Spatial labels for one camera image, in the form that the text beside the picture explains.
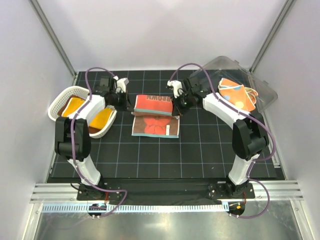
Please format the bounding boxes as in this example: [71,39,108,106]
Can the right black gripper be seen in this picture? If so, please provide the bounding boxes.
[171,91,194,116]

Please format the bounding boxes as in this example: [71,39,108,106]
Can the pink brown towel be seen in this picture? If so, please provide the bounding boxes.
[131,94,180,139]

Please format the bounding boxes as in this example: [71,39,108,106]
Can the yellow blue patterned towel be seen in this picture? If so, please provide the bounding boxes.
[58,95,113,134]

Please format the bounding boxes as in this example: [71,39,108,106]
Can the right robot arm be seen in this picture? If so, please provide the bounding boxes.
[167,77,269,198]

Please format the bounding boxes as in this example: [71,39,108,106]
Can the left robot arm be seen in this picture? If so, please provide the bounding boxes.
[48,76,133,200]

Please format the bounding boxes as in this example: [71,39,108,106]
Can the clear plastic storage bin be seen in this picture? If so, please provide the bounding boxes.
[188,56,278,115]

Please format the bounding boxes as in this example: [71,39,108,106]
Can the orange polka dot towel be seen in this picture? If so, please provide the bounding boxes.
[218,78,259,112]

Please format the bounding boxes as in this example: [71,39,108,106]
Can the white perforated plastic basket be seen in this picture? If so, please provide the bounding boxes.
[47,86,117,139]

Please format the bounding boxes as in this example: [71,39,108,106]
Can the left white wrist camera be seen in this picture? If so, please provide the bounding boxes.
[113,76,129,93]

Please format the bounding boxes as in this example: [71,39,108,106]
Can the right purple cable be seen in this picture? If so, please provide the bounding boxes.
[169,62,277,220]

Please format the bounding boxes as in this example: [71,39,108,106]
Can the purple cable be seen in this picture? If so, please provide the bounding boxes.
[71,66,128,218]
[169,62,277,220]

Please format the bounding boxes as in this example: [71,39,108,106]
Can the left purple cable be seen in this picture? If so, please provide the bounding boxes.
[71,66,128,218]

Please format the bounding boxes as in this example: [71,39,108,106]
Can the white slotted cable duct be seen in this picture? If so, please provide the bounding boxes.
[41,202,229,214]

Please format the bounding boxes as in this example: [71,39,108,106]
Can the left aluminium frame post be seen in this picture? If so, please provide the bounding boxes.
[28,0,77,78]

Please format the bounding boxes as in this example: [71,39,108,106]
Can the aluminium frame post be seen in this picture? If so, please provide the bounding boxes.
[249,0,296,73]
[28,0,77,78]

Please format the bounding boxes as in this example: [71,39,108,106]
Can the right aluminium frame post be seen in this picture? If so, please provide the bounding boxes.
[249,0,296,73]

